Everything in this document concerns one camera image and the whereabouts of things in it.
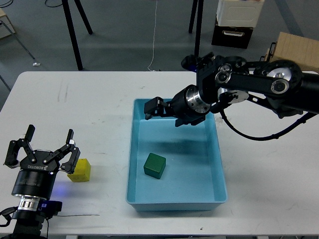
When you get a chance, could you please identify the black left table legs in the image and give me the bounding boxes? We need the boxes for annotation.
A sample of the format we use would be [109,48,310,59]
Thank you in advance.
[61,0,94,72]

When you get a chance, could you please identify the black storage crate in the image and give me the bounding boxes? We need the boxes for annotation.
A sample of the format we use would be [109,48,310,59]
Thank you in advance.
[211,19,254,49]

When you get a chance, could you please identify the black table legs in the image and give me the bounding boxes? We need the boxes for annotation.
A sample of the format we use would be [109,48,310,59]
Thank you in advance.
[188,0,204,56]
[61,0,94,72]

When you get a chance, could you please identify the green cube block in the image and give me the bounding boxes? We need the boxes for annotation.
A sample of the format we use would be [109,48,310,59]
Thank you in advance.
[144,153,166,179]

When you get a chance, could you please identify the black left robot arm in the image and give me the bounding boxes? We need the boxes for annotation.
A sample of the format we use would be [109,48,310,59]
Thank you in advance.
[0,125,80,239]

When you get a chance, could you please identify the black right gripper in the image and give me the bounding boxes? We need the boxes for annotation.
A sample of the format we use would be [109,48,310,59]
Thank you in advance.
[144,85,211,127]

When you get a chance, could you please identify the black right table legs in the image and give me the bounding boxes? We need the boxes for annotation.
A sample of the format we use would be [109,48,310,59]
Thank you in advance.
[188,0,204,56]

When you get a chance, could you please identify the white appliance box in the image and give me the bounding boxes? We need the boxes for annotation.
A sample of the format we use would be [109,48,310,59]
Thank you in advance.
[216,0,265,28]

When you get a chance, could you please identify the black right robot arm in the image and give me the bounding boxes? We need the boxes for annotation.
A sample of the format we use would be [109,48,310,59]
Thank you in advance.
[144,53,319,141]

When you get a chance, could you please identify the yellow cube block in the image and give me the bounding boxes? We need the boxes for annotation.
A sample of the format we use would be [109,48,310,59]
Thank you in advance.
[67,158,91,182]

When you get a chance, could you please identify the black metal frame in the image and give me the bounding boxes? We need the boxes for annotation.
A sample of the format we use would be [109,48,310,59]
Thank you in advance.
[259,42,277,61]

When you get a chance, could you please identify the white hanging cable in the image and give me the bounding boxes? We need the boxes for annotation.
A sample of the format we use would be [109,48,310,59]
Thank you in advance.
[147,0,159,72]

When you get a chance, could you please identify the wooden chair at left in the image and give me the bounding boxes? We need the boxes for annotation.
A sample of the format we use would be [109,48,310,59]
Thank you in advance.
[0,8,35,61]

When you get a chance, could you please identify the cardboard box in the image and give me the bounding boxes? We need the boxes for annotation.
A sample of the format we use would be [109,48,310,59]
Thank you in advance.
[270,32,319,73]

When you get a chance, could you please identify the blue plastic tray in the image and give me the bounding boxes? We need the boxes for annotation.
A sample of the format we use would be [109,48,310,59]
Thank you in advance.
[126,99,228,211]

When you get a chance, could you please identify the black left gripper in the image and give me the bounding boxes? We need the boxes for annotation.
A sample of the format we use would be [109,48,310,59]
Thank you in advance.
[3,124,81,200]

